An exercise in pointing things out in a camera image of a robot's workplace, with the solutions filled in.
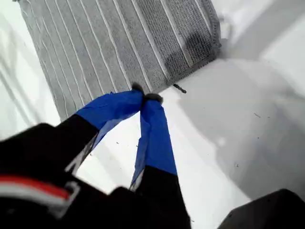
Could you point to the small dark thread scrap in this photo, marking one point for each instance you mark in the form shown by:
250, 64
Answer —
180, 88

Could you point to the grey striped towel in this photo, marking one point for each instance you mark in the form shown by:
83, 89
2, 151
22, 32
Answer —
95, 47

